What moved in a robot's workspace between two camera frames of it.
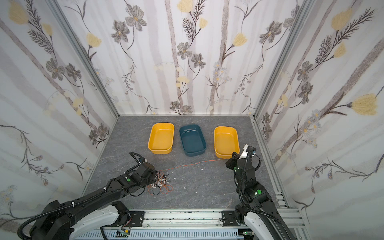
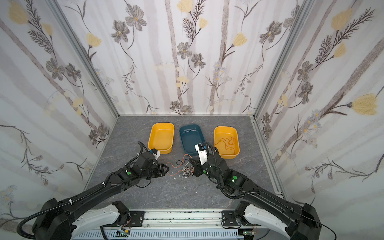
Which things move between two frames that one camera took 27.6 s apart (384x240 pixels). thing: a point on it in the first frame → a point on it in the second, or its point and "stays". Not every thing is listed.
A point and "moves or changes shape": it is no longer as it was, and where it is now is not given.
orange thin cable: (192, 164) moves or changes shape
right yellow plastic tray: (226, 141) stays
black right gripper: (233, 162) → (198, 167)
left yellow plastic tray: (161, 139) stays
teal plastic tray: (192, 139) stays
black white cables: (160, 179) → (187, 171)
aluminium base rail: (173, 224) stays
